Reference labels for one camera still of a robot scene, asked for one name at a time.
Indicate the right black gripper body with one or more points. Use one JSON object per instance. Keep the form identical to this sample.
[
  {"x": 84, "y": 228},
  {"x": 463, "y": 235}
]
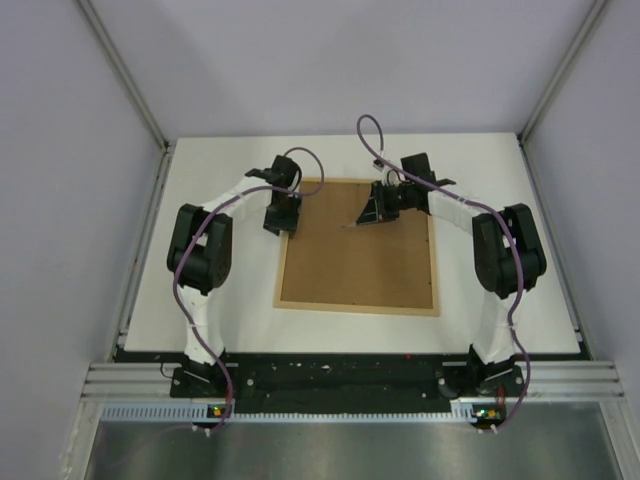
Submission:
[{"x": 396, "y": 199}]

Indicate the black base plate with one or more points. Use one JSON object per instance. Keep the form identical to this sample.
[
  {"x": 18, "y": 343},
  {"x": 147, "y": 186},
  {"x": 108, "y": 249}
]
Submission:
[{"x": 316, "y": 384}]

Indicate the right aluminium corner post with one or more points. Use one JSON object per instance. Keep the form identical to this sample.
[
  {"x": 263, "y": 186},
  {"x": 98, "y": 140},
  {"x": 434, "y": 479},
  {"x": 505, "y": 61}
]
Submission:
[{"x": 579, "y": 41}]

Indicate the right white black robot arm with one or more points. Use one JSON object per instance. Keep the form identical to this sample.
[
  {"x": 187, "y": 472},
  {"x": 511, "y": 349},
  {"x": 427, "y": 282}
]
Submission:
[{"x": 508, "y": 260}]

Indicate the grey slotted cable duct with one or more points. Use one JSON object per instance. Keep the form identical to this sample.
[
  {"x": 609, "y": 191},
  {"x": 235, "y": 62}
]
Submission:
[{"x": 210, "y": 414}]

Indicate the light wooden picture frame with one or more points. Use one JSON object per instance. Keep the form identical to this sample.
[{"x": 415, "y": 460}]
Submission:
[{"x": 387, "y": 269}]

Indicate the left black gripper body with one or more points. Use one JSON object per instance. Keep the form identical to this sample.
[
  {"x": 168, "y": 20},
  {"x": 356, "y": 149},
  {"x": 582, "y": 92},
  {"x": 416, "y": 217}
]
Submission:
[{"x": 283, "y": 216}]

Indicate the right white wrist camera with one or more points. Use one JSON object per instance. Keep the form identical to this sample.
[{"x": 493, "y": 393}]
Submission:
[{"x": 389, "y": 175}]

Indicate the aluminium front rail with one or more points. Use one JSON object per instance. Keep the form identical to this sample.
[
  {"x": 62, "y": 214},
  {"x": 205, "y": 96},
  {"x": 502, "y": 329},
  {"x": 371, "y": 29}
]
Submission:
[{"x": 551, "y": 381}]

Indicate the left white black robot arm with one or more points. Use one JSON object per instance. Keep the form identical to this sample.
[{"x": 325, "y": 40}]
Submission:
[{"x": 200, "y": 253}]

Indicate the aluminium corner post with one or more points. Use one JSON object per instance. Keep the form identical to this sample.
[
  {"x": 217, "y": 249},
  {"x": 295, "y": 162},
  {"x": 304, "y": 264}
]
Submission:
[
  {"x": 121, "y": 72},
  {"x": 579, "y": 41}
]

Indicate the left aluminium corner post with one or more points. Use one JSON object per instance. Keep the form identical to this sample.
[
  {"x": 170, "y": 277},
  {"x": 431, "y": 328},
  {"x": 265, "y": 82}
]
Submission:
[{"x": 121, "y": 72}]

